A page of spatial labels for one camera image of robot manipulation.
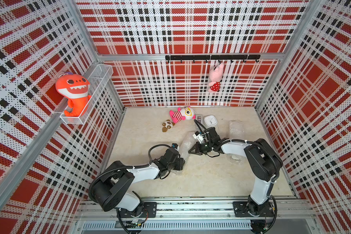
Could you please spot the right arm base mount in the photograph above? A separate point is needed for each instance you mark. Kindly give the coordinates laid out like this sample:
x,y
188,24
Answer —
x,y
251,209

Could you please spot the orange shark plush toy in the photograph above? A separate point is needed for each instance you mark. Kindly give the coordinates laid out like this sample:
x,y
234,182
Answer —
x,y
75,88

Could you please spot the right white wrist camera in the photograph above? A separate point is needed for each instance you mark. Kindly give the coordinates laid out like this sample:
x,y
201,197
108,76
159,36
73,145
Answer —
x,y
199,137

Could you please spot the black wall hook rail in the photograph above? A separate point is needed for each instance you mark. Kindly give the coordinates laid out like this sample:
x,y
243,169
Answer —
x,y
243,57

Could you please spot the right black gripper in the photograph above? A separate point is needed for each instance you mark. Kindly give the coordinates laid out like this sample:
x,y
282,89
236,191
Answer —
x,y
197,150

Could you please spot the bubble wrap sheet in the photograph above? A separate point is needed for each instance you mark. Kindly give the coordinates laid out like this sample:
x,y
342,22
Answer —
x,y
188,142
236,131

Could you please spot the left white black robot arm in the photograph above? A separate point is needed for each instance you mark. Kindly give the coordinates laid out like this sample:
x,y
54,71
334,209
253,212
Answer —
x,y
111,188

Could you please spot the brown white dog plush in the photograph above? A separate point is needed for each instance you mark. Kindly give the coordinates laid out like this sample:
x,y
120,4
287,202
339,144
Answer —
x,y
167,125

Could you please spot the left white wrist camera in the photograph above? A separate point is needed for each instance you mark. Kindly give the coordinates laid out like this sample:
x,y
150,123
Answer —
x,y
175,146

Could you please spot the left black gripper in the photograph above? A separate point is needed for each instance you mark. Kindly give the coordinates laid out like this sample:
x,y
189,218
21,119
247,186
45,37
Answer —
x,y
180,163

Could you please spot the pink striped owl plush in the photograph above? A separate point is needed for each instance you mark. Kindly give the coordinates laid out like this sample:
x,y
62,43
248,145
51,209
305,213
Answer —
x,y
182,114

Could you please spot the aluminium front rail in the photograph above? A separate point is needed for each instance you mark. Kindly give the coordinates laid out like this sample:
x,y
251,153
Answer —
x,y
222,208

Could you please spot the clear acrylic wall shelf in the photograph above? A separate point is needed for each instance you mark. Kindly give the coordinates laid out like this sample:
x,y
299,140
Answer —
x,y
102,99

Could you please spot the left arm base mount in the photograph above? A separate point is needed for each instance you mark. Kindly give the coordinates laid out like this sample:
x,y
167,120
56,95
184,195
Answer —
x,y
144,210

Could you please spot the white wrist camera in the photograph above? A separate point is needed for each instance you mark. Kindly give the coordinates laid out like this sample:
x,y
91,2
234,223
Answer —
x,y
199,137
175,146

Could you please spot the pink pig plush toy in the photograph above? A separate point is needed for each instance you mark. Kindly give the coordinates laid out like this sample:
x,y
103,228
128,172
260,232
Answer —
x,y
215,76

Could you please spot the white square clock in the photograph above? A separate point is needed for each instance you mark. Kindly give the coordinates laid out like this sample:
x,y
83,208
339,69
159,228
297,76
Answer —
x,y
210,121

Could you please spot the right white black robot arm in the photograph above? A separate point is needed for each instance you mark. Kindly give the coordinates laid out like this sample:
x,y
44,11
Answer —
x,y
263,161

